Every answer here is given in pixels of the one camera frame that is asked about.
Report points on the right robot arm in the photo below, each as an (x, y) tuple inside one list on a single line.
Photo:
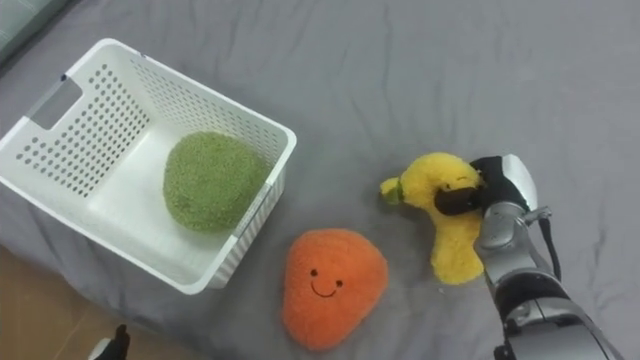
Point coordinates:
[(525, 280)]

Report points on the white perforated plastic basket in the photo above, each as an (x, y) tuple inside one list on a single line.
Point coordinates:
[(125, 165)]

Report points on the green fruit soft toy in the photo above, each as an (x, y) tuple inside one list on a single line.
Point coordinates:
[(212, 181)]

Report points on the orange smiling fruit soft toy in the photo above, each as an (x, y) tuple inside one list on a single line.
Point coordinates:
[(331, 287)]

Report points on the grey pillow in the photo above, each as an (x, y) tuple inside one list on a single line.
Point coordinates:
[(22, 22)]

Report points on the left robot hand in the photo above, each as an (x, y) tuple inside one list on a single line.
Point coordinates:
[(114, 346)]

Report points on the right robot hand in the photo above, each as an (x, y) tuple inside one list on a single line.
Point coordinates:
[(502, 184)]

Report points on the yellow banana soft toy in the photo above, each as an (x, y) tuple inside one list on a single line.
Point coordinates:
[(450, 210)]

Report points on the grey bed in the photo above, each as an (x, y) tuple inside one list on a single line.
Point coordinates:
[(400, 100)]

